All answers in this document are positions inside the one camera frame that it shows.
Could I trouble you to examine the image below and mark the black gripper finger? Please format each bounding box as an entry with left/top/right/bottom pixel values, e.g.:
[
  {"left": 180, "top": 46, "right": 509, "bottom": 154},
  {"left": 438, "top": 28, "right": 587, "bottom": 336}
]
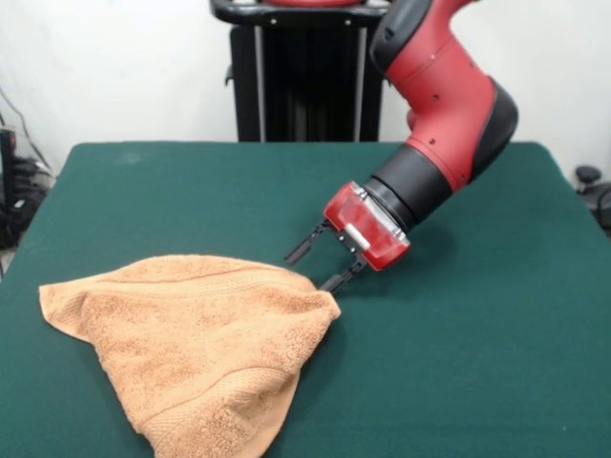
[
  {"left": 317, "top": 260, "right": 369, "bottom": 293},
  {"left": 284, "top": 218, "right": 334, "bottom": 265}
]

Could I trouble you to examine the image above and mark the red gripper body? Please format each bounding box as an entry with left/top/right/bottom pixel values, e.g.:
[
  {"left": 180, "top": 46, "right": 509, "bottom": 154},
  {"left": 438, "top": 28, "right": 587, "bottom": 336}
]
[{"left": 323, "top": 180, "right": 412, "bottom": 274}]

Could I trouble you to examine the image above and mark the peach terry towel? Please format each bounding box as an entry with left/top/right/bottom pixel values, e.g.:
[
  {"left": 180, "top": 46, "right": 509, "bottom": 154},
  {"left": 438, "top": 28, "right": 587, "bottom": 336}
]
[{"left": 37, "top": 254, "right": 343, "bottom": 458}]

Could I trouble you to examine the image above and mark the dark green table cloth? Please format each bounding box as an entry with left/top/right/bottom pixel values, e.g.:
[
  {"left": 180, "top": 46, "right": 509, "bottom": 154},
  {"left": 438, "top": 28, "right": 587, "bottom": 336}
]
[{"left": 0, "top": 140, "right": 611, "bottom": 458}]

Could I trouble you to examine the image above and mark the black office chair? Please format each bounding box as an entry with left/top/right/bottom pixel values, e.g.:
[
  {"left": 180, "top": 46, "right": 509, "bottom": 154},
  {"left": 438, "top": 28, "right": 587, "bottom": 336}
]
[{"left": 574, "top": 164, "right": 611, "bottom": 239}]

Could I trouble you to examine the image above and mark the black bag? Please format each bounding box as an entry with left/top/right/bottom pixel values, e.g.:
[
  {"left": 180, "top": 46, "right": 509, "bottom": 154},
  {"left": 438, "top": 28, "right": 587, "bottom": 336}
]
[{"left": 0, "top": 194, "right": 37, "bottom": 250}]

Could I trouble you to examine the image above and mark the black box with red mark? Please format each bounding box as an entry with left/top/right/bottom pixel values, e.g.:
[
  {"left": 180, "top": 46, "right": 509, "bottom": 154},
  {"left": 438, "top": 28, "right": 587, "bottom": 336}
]
[{"left": 0, "top": 127, "right": 19, "bottom": 211}]

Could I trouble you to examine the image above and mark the black robot pedestal with handle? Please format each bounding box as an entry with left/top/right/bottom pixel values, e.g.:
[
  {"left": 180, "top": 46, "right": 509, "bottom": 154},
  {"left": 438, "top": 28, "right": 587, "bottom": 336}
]
[{"left": 208, "top": 0, "right": 407, "bottom": 143}]

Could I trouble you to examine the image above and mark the black cable bundle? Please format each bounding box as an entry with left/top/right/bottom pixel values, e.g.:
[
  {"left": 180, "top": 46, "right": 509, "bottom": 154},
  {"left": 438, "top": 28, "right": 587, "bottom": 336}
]
[{"left": 11, "top": 156, "right": 54, "bottom": 193}]

